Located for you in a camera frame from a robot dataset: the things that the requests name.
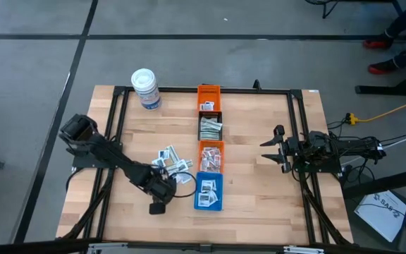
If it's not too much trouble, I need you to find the black aluminium table frame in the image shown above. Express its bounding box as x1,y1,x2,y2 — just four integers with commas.
0,83,398,254

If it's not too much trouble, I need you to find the white cable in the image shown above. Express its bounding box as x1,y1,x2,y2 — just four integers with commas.
340,127,406,167

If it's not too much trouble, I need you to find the silver metal bracket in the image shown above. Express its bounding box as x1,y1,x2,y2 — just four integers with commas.
87,242,129,254
283,246,326,254

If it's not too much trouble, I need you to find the white wipes canister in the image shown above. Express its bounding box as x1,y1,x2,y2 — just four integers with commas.
130,68,163,111

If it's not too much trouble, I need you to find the blue plastic basket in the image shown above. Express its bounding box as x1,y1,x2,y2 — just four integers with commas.
193,171,224,212

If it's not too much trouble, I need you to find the yellow cable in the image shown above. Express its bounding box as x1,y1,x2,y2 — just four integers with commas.
345,94,406,125

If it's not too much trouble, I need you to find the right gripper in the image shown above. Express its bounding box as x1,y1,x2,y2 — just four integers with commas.
259,124,300,174

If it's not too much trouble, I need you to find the black floor beam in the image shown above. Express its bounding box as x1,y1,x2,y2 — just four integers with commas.
342,164,406,200

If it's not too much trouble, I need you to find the person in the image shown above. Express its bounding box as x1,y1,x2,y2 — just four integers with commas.
362,0,406,75

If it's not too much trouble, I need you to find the orange plastic basket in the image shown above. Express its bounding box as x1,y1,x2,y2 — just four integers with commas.
197,140,226,174
197,84,222,112

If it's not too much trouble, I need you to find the white printed booklet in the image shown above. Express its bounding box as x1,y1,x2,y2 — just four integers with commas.
353,190,406,243

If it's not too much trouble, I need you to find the black plastic basket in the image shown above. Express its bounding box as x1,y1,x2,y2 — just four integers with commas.
197,110,223,142

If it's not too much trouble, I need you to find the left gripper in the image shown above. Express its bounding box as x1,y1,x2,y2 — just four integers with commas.
142,167,178,206

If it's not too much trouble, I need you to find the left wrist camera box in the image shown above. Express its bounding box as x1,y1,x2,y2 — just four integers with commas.
149,202,166,215

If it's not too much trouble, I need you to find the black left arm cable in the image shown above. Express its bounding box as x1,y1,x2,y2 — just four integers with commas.
169,171,198,198

